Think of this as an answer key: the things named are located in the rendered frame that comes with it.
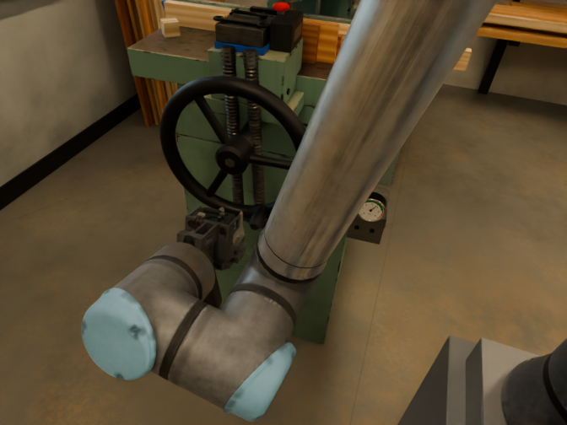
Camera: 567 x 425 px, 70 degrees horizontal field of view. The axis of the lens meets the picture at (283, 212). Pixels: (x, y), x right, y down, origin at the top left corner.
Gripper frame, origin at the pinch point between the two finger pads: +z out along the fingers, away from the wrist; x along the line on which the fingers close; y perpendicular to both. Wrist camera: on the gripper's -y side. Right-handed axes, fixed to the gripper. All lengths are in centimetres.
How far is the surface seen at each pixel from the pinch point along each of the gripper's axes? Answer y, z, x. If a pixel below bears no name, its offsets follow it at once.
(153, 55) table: 27.5, 15.6, 26.6
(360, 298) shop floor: -49, 68, -29
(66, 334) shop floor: -64, 26, 63
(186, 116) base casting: 15.2, 20.1, 20.8
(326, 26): 37.5, 21.1, -7.5
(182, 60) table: 27.4, 15.6, 20.0
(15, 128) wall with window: -15, 78, 129
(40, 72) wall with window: 8, 93, 127
